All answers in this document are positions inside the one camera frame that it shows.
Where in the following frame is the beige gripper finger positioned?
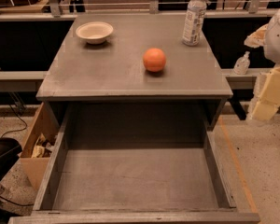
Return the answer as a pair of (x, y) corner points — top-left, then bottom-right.
(248, 64), (280, 121)
(244, 24), (268, 49)

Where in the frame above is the clear plastic water bottle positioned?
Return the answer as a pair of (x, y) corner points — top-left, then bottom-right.
(182, 0), (207, 46)

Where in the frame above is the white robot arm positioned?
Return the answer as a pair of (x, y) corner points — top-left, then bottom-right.
(244, 8), (280, 121)

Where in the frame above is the small sanitizer pump bottle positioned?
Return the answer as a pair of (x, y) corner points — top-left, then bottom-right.
(233, 51), (250, 75)

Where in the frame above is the open grey top drawer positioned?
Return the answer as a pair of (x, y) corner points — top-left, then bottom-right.
(8, 101), (259, 224)

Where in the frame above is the orange ball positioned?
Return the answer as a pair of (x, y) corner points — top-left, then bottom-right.
(143, 48), (166, 73)

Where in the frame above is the white paper bowl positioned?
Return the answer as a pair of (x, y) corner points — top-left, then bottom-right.
(76, 21), (114, 45)

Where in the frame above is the grey cabinet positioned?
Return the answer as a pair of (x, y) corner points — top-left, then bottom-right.
(35, 13), (234, 133)

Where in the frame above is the cardboard box with scraps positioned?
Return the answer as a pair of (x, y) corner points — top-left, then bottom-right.
(21, 104), (59, 190)

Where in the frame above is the black chair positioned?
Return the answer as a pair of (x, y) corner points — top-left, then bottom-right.
(0, 137), (22, 181)

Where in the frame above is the grey bench rail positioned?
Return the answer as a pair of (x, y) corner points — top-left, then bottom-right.
(0, 68), (272, 92)

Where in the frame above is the black floor cable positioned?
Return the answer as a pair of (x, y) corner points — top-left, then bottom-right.
(0, 103), (29, 139)

